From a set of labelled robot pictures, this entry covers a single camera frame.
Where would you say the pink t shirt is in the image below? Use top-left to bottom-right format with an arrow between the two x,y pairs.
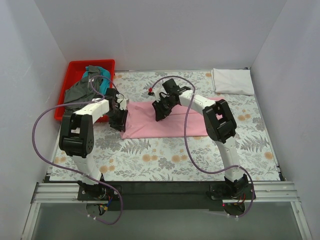
120,98 -> 218,140

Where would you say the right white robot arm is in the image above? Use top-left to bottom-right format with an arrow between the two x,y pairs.
148,76 -> 249,200

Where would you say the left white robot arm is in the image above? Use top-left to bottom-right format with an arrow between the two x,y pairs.
59,88 -> 128,200

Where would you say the teal t shirt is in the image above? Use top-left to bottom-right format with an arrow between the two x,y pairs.
82,65 -> 111,94

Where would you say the grey t shirt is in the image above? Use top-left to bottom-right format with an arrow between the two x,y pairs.
64,74 -> 105,104

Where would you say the floral table mat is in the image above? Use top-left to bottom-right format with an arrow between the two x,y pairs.
48,70 -> 281,182

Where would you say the red plastic bin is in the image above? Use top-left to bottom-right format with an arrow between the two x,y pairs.
54,59 -> 115,122

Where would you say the folded white t shirt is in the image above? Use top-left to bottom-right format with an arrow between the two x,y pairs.
211,68 -> 255,96

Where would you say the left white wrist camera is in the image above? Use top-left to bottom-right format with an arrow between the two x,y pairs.
117,98 -> 128,110

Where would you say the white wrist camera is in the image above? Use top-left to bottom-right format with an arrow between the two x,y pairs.
147,87 -> 162,102
117,98 -> 128,110

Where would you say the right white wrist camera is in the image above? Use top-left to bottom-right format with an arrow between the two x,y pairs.
147,87 -> 162,102

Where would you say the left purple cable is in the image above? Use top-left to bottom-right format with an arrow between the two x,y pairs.
32,75 -> 125,226

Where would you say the purple cable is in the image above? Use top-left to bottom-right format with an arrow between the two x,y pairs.
149,75 -> 254,219
32,75 -> 125,226

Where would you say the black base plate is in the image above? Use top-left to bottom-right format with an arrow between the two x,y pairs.
77,180 -> 256,212

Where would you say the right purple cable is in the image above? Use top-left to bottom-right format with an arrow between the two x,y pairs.
149,75 -> 254,219

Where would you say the aluminium rail frame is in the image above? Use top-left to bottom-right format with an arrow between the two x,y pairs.
28,181 -> 312,240

